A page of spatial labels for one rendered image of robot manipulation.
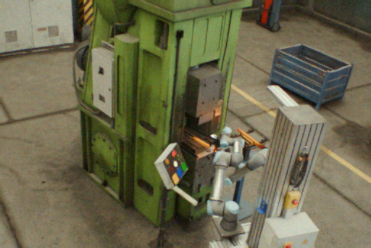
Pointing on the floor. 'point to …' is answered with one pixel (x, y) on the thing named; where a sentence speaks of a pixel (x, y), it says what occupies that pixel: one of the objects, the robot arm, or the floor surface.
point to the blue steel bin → (310, 73)
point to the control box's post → (163, 212)
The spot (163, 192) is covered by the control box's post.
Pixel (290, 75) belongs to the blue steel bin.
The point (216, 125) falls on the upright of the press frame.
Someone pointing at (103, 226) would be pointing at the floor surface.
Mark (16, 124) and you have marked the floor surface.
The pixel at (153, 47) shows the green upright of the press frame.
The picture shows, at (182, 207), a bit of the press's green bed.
